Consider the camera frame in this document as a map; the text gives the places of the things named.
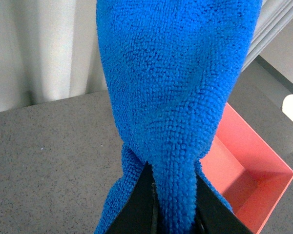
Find pink plastic box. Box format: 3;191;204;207
201;104;293;234

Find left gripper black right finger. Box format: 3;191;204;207
194;175;251;234

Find blue microfiber cloth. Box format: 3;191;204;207
95;0;262;234

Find white pleated curtain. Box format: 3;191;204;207
0;0;293;112

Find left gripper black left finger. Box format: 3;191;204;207
106;164;159;234

